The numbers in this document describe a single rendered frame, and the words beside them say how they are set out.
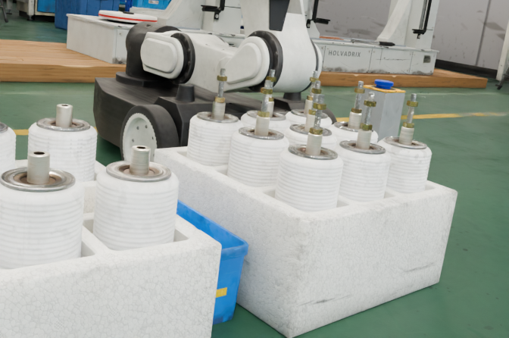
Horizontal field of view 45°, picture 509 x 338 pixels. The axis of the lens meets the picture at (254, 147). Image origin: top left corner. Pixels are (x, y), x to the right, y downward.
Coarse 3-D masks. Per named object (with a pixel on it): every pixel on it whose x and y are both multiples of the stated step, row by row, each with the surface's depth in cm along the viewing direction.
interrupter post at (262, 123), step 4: (256, 120) 100; (260, 120) 99; (264, 120) 99; (268, 120) 99; (256, 124) 100; (260, 124) 99; (264, 124) 99; (268, 124) 100; (256, 128) 100; (260, 128) 99; (264, 128) 99; (268, 128) 100; (256, 132) 100; (260, 132) 99; (264, 132) 100
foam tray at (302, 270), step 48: (192, 192) 103; (240, 192) 94; (432, 192) 105; (288, 240) 86; (336, 240) 89; (384, 240) 97; (432, 240) 107; (240, 288) 95; (288, 288) 87; (336, 288) 92; (384, 288) 101; (288, 336) 88
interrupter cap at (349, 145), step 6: (342, 144) 99; (348, 144) 100; (354, 144) 101; (372, 144) 102; (354, 150) 97; (360, 150) 96; (366, 150) 97; (372, 150) 98; (378, 150) 98; (384, 150) 98
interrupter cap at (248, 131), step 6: (240, 132) 99; (246, 132) 99; (252, 132) 101; (270, 132) 102; (276, 132) 102; (258, 138) 97; (264, 138) 97; (270, 138) 97; (276, 138) 98; (282, 138) 99
